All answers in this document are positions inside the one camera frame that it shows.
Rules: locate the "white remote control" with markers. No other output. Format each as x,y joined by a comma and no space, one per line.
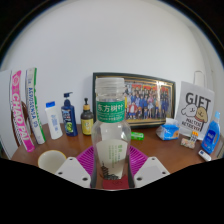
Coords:
204,155

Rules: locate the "small green pack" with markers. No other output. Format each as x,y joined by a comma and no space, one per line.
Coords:
137,136

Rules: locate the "blue detergent bottle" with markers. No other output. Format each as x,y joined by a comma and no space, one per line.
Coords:
211,136

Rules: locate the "small orange and white box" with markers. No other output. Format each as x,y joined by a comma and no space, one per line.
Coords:
194,135

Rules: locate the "blue tissue pack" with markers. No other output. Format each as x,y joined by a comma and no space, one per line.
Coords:
168,131

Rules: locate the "clear green-labelled drink bottle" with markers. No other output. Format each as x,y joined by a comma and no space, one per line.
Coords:
110,133

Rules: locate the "dark yellow-labelled pump bottle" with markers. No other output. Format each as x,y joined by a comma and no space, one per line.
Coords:
87,123

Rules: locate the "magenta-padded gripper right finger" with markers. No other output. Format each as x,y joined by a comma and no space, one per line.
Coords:
151,170

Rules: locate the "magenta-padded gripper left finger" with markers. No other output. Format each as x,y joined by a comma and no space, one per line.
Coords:
71,170

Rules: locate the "white paper gift bag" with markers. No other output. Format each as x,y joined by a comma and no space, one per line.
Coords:
195,106

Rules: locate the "white mug with yellow rim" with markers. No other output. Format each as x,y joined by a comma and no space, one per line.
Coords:
50,160

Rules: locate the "framed group photo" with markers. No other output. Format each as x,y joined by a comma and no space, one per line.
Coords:
150,100

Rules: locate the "pink and white tube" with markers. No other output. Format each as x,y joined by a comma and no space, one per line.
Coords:
20,110

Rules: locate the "dark blue pump bottle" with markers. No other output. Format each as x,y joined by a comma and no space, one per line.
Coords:
69,120

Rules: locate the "small clear snack packet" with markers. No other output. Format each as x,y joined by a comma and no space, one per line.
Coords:
187,143

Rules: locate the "white bottle with blue cap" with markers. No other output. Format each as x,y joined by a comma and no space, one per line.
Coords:
54,123

